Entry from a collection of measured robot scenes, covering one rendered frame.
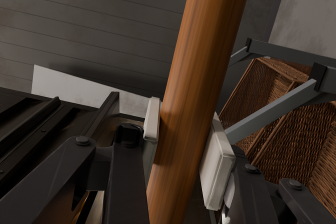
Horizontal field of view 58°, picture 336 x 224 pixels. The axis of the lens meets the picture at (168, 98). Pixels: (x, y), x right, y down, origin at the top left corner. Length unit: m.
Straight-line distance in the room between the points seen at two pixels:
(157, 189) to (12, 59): 4.07
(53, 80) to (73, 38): 0.56
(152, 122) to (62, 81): 3.59
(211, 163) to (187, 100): 0.03
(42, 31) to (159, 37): 1.40
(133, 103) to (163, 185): 3.22
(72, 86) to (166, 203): 3.52
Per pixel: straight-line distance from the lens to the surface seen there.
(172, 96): 0.16
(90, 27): 3.82
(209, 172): 0.16
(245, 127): 0.55
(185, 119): 0.16
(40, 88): 3.93
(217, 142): 0.16
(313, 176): 1.24
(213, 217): 1.04
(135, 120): 1.73
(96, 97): 3.56
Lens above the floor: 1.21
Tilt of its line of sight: 3 degrees down
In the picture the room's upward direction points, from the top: 78 degrees counter-clockwise
